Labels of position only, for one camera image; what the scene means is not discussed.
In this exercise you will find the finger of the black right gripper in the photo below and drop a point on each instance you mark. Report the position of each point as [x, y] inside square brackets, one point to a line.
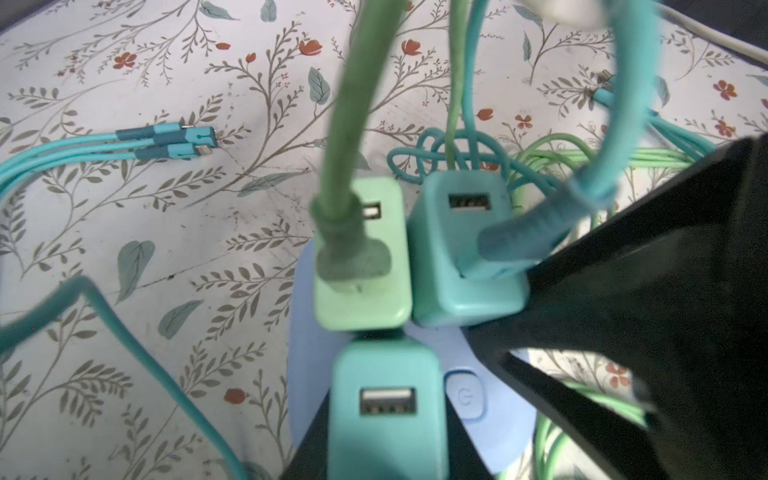
[674, 289]

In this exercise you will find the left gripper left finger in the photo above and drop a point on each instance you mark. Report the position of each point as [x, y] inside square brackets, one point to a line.
[311, 459]

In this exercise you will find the blue power strip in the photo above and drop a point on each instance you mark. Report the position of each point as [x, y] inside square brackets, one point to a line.
[498, 421]

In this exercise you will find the light green USB charger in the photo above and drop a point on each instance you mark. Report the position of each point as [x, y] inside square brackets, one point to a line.
[362, 275]

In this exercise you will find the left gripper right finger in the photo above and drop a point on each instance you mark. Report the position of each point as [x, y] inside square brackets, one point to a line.
[464, 460]

